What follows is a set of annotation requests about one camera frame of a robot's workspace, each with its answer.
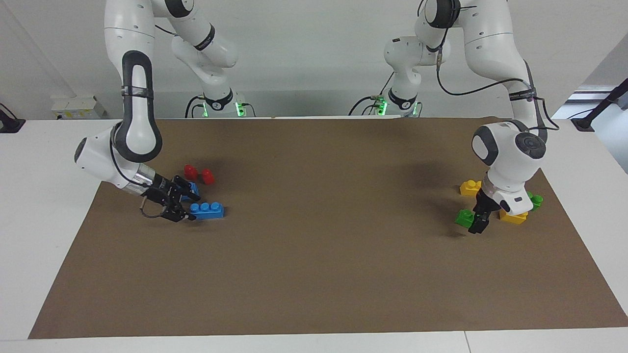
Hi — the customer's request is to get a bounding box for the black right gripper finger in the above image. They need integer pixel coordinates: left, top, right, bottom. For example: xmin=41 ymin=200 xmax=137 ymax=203
xmin=174 ymin=176 xmax=201 ymax=201
xmin=169 ymin=203 xmax=197 ymax=222

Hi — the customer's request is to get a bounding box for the black stand pole with foot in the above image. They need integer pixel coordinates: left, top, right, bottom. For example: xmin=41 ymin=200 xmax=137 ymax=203
xmin=572 ymin=77 xmax=628 ymax=132

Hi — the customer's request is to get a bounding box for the brown paper table mat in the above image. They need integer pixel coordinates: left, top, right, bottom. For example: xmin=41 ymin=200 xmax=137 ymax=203
xmin=28 ymin=117 xmax=628 ymax=340

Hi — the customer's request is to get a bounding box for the black table clamp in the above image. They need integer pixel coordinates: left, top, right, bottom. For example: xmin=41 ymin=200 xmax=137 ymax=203
xmin=0 ymin=103 xmax=26 ymax=134

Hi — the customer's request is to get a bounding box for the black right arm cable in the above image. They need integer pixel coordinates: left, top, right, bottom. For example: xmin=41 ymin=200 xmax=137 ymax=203
xmin=110 ymin=24 xmax=178 ymax=219

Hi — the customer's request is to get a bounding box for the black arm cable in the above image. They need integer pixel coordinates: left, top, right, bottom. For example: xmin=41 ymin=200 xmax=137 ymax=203
xmin=110 ymin=24 xmax=178 ymax=219
xmin=434 ymin=29 xmax=560 ymax=132

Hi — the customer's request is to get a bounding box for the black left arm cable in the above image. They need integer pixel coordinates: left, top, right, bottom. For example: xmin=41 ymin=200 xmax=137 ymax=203
xmin=434 ymin=29 xmax=560 ymax=132

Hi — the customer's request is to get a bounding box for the white wall socket box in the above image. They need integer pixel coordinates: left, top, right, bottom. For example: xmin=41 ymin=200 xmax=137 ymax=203
xmin=52 ymin=96 xmax=106 ymax=120

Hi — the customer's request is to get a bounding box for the grey metal rail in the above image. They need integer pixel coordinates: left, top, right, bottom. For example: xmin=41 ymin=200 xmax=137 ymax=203
xmin=572 ymin=85 xmax=616 ymax=96

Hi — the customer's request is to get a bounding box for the black left base cable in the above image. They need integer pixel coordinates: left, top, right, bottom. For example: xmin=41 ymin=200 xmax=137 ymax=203
xmin=348 ymin=96 xmax=388 ymax=117

